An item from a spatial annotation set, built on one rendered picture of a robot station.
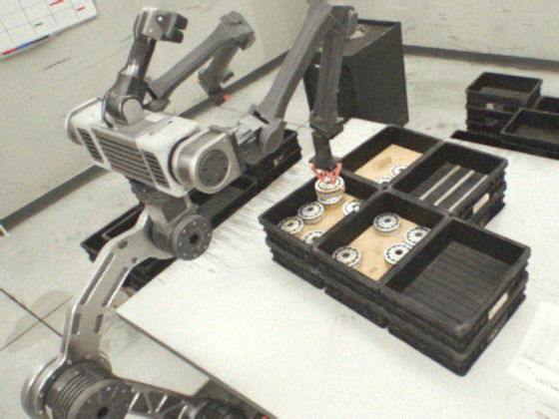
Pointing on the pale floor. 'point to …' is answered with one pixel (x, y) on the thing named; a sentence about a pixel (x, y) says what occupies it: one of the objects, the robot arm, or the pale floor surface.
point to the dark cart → (367, 76)
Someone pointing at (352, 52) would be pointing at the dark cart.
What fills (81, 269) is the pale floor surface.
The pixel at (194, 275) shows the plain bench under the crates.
